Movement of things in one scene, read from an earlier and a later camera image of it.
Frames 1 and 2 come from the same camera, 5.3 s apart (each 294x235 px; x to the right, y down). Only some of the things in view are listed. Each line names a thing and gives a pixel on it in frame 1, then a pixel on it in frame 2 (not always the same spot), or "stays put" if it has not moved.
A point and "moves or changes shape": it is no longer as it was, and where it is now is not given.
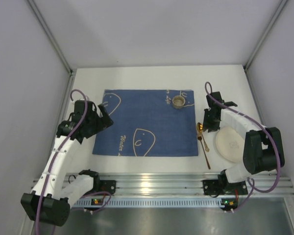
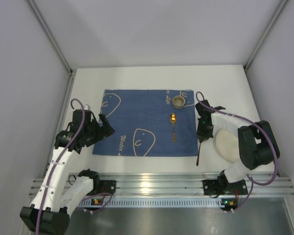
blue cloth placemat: x=145 y=122 stays put
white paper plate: x=230 y=144 stays put
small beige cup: x=178 y=102 stays put
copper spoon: x=199 y=130 moves or changes shape
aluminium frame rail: x=183 y=183 stays put
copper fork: x=200 y=138 -> x=197 y=162
